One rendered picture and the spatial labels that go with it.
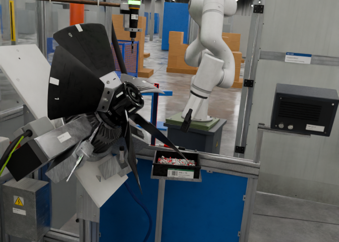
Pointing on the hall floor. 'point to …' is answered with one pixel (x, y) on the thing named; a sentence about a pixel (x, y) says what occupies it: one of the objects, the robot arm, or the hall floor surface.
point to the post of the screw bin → (160, 210)
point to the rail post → (248, 209)
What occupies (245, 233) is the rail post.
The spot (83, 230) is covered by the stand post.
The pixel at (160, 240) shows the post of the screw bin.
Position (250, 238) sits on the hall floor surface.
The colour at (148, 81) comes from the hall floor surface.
